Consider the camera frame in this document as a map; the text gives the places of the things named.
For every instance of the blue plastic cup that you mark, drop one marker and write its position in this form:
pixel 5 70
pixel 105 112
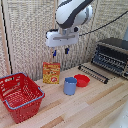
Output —
pixel 70 86

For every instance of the yellow red cereal box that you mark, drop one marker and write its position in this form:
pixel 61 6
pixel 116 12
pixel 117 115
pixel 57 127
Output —
pixel 51 72

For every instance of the red plastic shopping basket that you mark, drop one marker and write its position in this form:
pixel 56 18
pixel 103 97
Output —
pixel 20 96

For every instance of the black toaster oven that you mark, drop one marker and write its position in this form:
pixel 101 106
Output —
pixel 111 55

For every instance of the red plastic bowl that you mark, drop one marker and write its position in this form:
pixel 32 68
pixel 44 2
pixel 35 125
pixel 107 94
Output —
pixel 81 80

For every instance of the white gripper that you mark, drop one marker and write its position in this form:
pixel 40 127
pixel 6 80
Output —
pixel 61 38

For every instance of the black oven tray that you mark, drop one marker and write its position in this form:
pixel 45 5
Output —
pixel 93 74

